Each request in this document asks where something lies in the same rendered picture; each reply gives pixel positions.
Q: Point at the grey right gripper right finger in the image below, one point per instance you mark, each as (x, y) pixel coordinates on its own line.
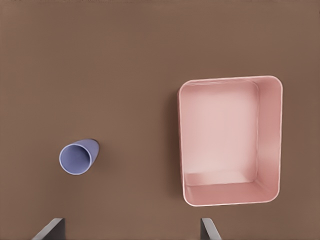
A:
(209, 230)

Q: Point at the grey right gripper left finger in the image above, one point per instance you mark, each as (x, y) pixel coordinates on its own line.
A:
(52, 230)

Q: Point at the purple cup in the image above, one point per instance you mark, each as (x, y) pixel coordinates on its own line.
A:
(75, 159)

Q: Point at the pink rectangular box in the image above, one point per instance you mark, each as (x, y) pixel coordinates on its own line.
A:
(230, 140)

